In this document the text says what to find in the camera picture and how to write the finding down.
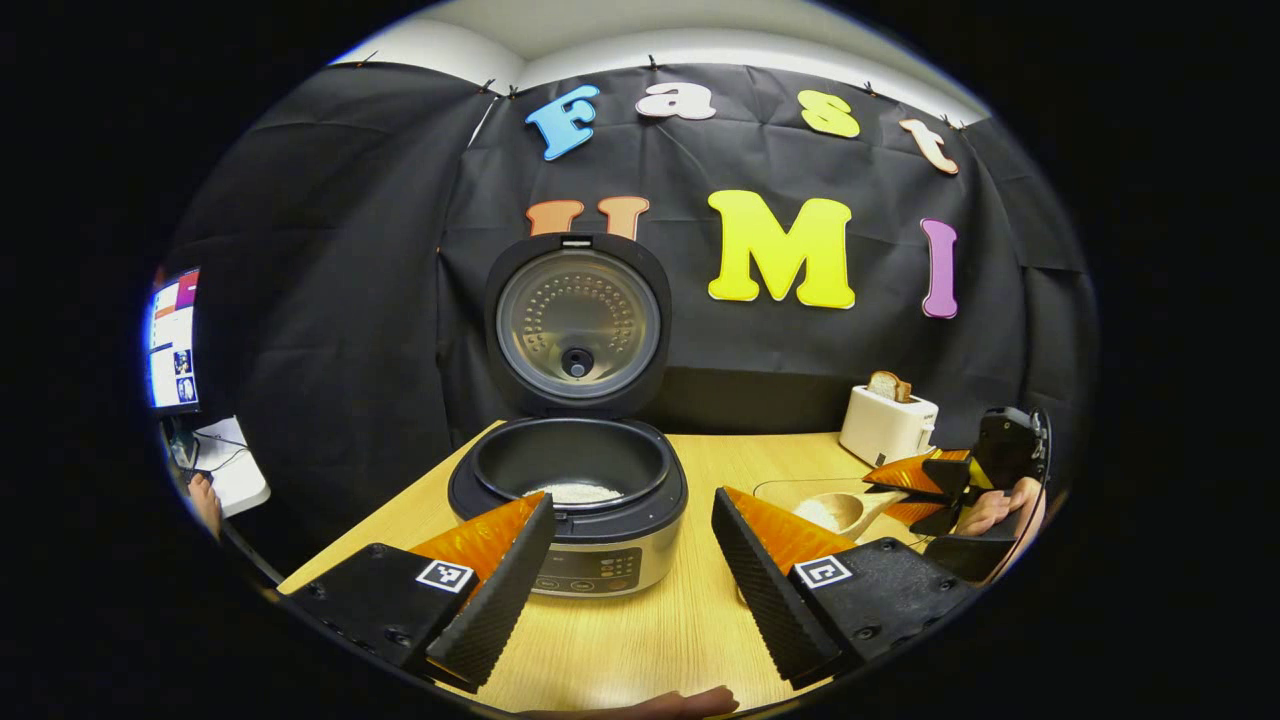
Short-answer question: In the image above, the computer monitor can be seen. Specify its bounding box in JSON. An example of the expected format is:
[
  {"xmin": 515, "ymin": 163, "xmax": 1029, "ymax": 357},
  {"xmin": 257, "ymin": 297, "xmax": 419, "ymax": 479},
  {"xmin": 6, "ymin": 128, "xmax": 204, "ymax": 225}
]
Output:
[{"xmin": 147, "ymin": 266, "xmax": 202, "ymax": 416}]

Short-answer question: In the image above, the white rice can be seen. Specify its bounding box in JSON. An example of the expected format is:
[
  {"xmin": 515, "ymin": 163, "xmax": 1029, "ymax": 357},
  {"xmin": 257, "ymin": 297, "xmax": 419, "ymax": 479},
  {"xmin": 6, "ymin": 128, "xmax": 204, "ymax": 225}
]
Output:
[{"xmin": 525, "ymin": 482, "xmax": 623, "ymax": 504}]

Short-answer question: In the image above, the wooden spoon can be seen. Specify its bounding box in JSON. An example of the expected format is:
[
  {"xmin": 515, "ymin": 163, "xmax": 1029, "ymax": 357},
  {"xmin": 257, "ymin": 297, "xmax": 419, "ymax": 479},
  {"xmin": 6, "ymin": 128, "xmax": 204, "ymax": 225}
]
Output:
[{"xmin": 793, "ymin": 487, "xmax": 911, "ymax": 541}]

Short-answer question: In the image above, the grey silver rice cooker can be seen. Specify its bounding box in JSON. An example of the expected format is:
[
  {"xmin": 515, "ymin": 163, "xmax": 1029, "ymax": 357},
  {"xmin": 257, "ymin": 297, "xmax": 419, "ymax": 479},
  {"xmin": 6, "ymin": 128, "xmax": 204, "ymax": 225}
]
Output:
[{"xmin": 447, "ymin": 232, "xmax": 689, "ymax": 599}]

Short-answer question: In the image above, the white side desk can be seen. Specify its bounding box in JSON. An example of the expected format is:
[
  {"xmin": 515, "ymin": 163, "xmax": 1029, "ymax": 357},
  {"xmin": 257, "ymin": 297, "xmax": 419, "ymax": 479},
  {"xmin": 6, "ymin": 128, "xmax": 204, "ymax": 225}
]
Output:
[{"xmin": 190, "ymin": 415, "xmax": 271, "ymax": 519}]

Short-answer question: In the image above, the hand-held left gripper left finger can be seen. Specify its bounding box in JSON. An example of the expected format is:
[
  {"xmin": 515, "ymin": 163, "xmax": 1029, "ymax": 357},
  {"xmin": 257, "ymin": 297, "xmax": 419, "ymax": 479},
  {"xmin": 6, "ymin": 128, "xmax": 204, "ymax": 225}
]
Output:
[{"xmin": 280, "ymin": 490, "xmax": 558, "ymax": 693}]

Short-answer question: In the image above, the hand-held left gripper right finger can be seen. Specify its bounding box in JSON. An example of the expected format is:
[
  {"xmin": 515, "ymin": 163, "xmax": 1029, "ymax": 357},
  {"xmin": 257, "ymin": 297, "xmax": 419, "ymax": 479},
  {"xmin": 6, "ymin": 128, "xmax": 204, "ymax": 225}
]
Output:
[{"xmin": 710, "ymin": 487, "xmax": 981, "ymax": 691}]

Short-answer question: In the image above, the black backdrop cloth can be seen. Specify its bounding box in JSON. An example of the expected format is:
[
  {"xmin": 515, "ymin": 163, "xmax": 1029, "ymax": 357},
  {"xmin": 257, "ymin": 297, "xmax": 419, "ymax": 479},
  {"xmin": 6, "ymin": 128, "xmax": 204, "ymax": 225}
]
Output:
[{"xmin": 160, "ymin": 62, "xmax": 1101, "ymax": 571}]

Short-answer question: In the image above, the white toaster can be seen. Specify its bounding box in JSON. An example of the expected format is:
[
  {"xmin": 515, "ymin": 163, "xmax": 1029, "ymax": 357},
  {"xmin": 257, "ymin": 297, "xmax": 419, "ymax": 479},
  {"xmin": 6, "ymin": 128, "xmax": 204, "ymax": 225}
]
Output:
[{"xmin": 838, "ymin": 383, "xmax": 939, "ymax": 468}]

